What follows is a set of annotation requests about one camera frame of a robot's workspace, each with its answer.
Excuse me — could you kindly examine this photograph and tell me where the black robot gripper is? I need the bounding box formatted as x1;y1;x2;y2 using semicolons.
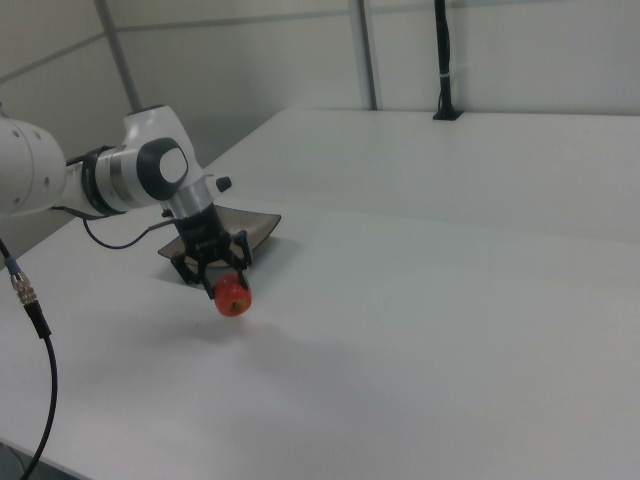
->
170;203;252;302

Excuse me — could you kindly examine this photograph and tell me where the red apple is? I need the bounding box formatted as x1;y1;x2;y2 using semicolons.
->
213;271;253;319

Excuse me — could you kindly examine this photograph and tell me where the square brown ceramic plate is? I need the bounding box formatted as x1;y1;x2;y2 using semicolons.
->
157;206;283;274

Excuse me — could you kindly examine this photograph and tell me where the black pole with base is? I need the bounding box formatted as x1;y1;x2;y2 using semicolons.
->
431;0;464;123

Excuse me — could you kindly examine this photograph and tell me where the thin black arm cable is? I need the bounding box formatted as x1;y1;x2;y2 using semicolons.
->
49;202;177;251

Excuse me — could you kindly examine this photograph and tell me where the black cable with metal connector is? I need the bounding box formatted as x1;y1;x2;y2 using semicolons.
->
0;234;62;480

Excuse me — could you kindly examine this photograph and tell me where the grey partition post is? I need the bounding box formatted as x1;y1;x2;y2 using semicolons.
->
346;0;380;111
94;0;144;114

